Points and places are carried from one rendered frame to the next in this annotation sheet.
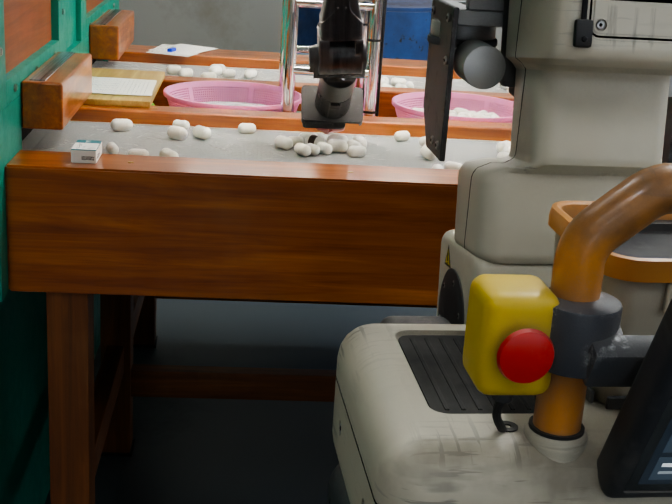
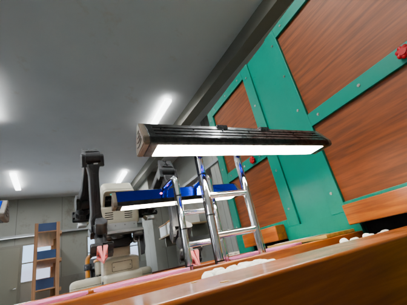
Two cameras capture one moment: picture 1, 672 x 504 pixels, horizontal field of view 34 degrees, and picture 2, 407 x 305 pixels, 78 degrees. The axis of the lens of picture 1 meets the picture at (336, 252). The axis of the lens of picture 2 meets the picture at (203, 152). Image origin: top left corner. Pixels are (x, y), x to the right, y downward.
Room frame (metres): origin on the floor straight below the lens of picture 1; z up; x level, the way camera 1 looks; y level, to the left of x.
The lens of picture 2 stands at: (2.95, -0.32, 0.79)
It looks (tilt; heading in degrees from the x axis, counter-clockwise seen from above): 22 degrees up; 156
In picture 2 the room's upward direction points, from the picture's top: 12 degrees counter-clockwise
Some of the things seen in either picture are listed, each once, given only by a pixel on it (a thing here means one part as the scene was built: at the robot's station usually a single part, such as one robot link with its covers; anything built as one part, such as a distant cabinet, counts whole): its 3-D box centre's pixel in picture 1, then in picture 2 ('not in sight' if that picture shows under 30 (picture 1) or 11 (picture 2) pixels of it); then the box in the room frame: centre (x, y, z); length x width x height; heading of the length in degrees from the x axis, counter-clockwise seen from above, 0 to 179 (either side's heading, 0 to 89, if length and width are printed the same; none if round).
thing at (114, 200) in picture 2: not in sight; (181, 194); (1.82, 0.02, 1.08); 0.62 x 0.08 x 0.07; 95
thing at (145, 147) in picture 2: not in sight; (246, 138); (2.38, 0.07, 1.08); 0.62 x 0.08 x 0.07; 95
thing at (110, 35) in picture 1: (112, 33); (392, 203); (2.40, 0.52, 0.83); 0.30 x 0.06 x 0.07; 5
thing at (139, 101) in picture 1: (118, 86); (306, 239); (2.07, 0.43, 0.77); 0.33 x 0.15 x 0.01; 5
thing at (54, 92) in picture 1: (59, 87); (263, 236); (1.72, 0.45, 0.83); 0.30 x 0.06 x 0.07; 5
